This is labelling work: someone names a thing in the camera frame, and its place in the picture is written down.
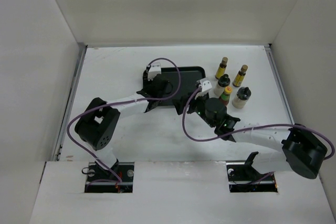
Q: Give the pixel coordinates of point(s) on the aluminium table rail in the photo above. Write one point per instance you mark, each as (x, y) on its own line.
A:
(59, 140)
(278, 82)

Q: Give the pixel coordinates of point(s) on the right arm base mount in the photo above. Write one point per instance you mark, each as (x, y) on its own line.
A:
(245, 179)

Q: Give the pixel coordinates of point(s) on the left aluminium table rail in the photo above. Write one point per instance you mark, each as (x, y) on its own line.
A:
(59, 140)

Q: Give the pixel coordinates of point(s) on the red chili sauce bottle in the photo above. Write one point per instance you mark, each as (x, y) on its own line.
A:
(225, 96)

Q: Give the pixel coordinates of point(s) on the clear grinder jar black lid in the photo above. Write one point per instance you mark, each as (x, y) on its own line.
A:
(241, 97)

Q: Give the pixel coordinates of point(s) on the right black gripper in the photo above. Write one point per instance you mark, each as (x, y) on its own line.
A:
(178, 104)

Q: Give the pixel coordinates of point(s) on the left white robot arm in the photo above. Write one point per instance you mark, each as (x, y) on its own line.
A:
(97, 127)

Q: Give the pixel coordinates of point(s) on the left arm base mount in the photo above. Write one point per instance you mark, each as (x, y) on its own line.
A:
(99, 180)

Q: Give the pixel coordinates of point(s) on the white shaker black cap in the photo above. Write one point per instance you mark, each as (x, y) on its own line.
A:
(222, 83)

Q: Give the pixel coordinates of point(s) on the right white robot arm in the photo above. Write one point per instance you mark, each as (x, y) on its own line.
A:
(294, 147)

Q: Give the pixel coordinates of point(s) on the far left yellow sauce bottle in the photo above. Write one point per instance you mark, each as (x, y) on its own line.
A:
(221, 68)

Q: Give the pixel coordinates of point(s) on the right aluminium table rail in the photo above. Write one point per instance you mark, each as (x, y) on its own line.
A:
(278, 82)

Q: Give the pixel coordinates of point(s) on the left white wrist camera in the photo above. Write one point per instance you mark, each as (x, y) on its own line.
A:
(152, 70)

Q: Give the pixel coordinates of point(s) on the black-capped spice jar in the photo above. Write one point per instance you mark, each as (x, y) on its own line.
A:
(145, 75)

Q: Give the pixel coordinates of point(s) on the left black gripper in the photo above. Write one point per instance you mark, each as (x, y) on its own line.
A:
(147, 84)

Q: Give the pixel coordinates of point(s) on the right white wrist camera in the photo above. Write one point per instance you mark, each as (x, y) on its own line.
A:
(204, 86)

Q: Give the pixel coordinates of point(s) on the black rectangular tray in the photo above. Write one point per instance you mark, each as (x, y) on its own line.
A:
(189, 77)

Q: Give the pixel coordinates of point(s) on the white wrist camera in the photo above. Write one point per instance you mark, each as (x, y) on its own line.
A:
(152, 70)
(204, 86)

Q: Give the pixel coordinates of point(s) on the far right yellow sauce bottle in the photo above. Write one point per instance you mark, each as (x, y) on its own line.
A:
(240, 76)

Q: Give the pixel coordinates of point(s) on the yellow sauce bottle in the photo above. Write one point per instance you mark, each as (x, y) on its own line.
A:
(221, 68)
(240, 76)

